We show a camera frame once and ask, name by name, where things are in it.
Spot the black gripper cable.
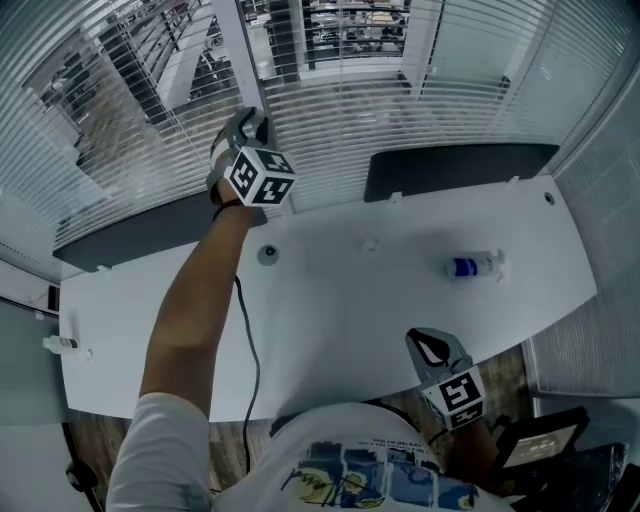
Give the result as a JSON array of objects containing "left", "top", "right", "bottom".
[{"left": 233, "top": 274, "right": 262, "bottom": 474}]

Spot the black railing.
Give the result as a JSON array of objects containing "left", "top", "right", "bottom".
[{"left": 302, "top": 0, "right": 409, "bottom": 71}]

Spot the small clear bottle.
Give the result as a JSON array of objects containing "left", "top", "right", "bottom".
[{"left": 42, "top": 335, "right": 80, "bottom": 354}]

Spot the person's white printed shirt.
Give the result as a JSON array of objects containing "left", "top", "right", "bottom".
[{"left": 106, "top": 392, "right": 516, "bottom": 512}]

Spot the black door handle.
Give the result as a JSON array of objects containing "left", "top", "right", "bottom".
[{"left": 66, "top": 459, "right": 99, "bottom": 494}]

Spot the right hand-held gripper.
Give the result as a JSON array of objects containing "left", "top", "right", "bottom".
[{"left": 405, "top": 327, "right": 487, "bottom": 432}]

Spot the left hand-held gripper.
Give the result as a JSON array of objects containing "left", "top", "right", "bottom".
[{"left": 207, "top": 107, "right": 297, "bottom": 207}]

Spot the black plastic-wrapped office chair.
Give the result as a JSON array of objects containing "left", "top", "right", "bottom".
[{"left": 499, "top": 442, "right": 631, "bottom": 512}]

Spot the person's left hand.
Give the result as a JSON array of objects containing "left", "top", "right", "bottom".
[{"left": 208, "top": 127, "right": 247, "bottom": 207}]

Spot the dark desk divider panel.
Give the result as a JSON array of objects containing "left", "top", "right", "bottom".
[
  {"left": 363, "top": 143, "right": 561, "bottom": 204},
  {"left": 52, "top": 189, "right": 269, "bottom": 274}
]

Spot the blue label spray bottle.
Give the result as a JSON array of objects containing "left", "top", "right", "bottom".
[{"left": 443, "top": 248, "right": 512, "bottom": 286}]

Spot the white outdoor pillar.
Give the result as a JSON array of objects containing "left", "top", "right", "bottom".
[{"left": 398, "top": 0, "right": 444, "bottom": 104}]

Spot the person's right forearm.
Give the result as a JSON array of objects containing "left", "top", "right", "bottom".
[{"left": 444, "top": 417, "right": 504, "bottom": 496}]

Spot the person's left forearm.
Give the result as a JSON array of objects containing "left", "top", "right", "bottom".
[{"left": 138, "top": 202, "right": 261, "bottom": 416}]

